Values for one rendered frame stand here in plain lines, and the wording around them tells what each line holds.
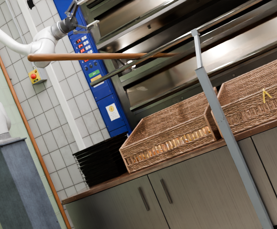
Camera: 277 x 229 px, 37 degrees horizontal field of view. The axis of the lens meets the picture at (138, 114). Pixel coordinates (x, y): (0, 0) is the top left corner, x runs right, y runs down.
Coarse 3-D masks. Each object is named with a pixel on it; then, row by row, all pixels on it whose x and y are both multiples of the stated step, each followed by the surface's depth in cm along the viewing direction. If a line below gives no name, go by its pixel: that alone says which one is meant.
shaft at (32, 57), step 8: (32, 56) 151; (40, 56) 155; (48, 56) 159; (56, 56) 164; (64, 56) 169; (72, 56) 175; (80, 56) 181; (88, 56) 187; (96, 56) 194; (104, 56) 201; (112, 56) 208; (120, 56) 217; (128, 56) 226; (136, 56) 236; (160, 56) 273
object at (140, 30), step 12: (180, 0) 246; (192, 0) 248; (204, 0) 254; (168, 12) 253; (180, 12) 259; (144, 24) 258; (156, 24) 265; (120, 36) 265; (132, 36) 271; (108, 48) 277; (120, 48) 285
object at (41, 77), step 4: (36, 68) 304; (40, 68) 307; (32, 72) 306; (36, 72) 304; (40, 72) 305; (44, 72) 309; (36, 76) 305; (40, 76) 304; (44, 76) 307; (32, 80) 307; (36, 80) 305; (40, 80) 304; (44, 80) 309; (32, 84) 308; (36, 84) 311
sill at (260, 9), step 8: (272, 0) 239; (256, 8) 243; (264, 8) 241; (240, 16) 248; (248, 16) 246; (232, 24) 250; (208, 32) 257; (216, 32) 254; (192, 40) 261; (200, 40) 259; (184, 48) 264; (168, 56) 269; (152, 64) 274; (136, 72) 280; (120, 80) 285
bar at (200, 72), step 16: (256, 0) 207; (224, 16) 215; (192, 32) 222; (160, 48) 231; (128, 64) 240; (96, 80) 250; (208, 80) 201; (208, 96) 201; (224, 128) 200; (240, 160) 198; (256, 192) 198; (256, 208) 198
